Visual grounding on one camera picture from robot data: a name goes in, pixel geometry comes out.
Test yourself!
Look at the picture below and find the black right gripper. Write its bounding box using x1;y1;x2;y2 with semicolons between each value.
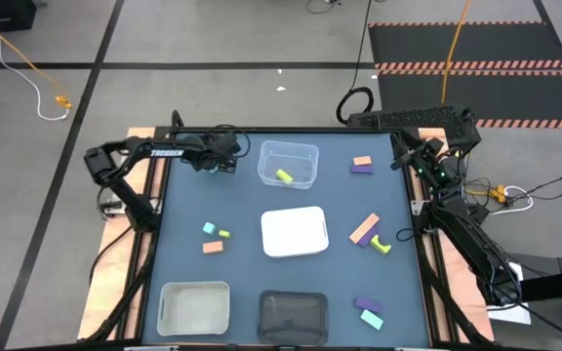
390;137;449;172

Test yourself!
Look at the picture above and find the purple rectangular block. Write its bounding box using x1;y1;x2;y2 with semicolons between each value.
353;296;385;314
357;224;382;249

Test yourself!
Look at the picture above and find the cyan rectangular block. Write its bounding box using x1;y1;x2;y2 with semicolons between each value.
359;309;385;332

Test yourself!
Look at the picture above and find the long orange block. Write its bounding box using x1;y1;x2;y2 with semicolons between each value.
348;212;381;245

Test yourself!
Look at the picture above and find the yellow-green arch block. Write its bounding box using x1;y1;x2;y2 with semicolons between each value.
369;234;393;255

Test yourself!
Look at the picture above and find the clear plastic bin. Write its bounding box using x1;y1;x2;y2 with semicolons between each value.
257;139;320;191

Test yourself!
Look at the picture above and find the white plastic bin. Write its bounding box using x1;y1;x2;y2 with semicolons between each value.
260;206;331;259

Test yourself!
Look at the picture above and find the small silver control box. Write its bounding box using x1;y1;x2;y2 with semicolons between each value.
99;199;127;217

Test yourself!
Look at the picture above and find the black mat orange-striped edge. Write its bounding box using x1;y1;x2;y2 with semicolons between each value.
376;70;562;131
368;19;562;70

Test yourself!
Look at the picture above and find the beige plastic bin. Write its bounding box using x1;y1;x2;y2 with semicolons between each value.
156;281;231;337

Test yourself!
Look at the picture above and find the wooden base board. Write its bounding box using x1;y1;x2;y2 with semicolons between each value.
77;127;495;342

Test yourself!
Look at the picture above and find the dark translucent plastic bin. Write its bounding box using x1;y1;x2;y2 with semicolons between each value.
256;290;330;346

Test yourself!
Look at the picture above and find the white paper sheet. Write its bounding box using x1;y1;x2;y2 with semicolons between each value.
486;261;533;327

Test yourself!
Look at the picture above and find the black side stand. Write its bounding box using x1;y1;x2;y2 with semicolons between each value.
503;252;562;351

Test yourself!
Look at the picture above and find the yellow cable connector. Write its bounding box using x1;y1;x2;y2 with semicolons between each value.
487;184;508;204

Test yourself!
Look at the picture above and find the orange cable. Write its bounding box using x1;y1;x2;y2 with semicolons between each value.
440;0;473;105
0;4;67;101

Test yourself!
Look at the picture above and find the black coiled cable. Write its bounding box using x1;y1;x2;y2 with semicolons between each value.
335;0;377;126

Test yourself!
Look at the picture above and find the white cable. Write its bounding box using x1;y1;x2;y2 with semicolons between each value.
0;0;71;122
488;184;536;216

